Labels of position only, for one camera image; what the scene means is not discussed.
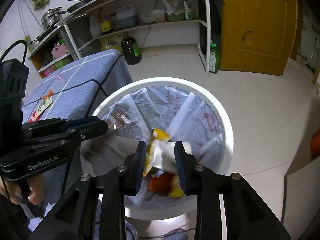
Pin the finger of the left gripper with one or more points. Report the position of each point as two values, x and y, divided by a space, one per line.
89 132
83 122

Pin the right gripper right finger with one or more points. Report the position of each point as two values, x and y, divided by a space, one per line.
185 164

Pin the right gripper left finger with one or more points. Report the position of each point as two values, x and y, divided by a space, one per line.
135 168

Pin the yellow chip bag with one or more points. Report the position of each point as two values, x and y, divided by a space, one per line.
161 183

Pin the white paper cup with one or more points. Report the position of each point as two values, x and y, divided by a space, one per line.
162 156

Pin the orange sauce packet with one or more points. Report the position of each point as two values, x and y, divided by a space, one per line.
48 95

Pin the white trash bin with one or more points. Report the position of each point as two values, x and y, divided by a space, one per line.
205 95

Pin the person's left hand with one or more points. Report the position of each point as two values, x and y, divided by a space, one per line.
11 190

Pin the red snack wrapper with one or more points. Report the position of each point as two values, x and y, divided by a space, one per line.
35 117

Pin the pale green snack packet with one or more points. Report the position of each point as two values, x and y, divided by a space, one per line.
44 104

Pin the blue checked tablecloth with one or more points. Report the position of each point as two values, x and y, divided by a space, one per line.
89 81

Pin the clear pink plastic wrapper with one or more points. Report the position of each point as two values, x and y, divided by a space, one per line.
60 78

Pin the clear plastic bin liner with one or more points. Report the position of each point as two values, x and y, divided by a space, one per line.
178 112

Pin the pink snack bag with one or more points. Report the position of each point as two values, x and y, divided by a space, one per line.
47 71

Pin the green milk carton box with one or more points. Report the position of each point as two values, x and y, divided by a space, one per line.
62 62

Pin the pink plastic basket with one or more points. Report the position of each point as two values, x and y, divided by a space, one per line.
59 50

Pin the yellow cooking oil jug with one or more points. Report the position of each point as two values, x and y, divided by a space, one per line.
107 44

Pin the black induction cooktop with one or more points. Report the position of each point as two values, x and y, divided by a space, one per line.
48 32

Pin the dark soy sauce jug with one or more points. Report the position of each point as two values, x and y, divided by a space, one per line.
130 49

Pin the clear white plastic bottle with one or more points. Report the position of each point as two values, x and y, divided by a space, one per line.
94 27

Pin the green plastic bottle on floor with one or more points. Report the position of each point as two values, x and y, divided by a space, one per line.
214 59

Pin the stainless steel steamer pot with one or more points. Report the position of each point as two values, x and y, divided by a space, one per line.
52 16

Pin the brown sauce bottle yellow label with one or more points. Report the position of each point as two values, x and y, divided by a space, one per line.
104 21

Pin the grey blue plastic canister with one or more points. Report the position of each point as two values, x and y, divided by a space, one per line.
126 17

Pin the black frying pan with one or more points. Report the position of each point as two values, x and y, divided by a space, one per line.
77 5

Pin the yellow wooden door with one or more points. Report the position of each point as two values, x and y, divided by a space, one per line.
257 35

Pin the grey metal shelf rack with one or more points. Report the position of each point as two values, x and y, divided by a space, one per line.
179 22

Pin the power strip on wall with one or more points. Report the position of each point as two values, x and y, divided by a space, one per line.
30 43

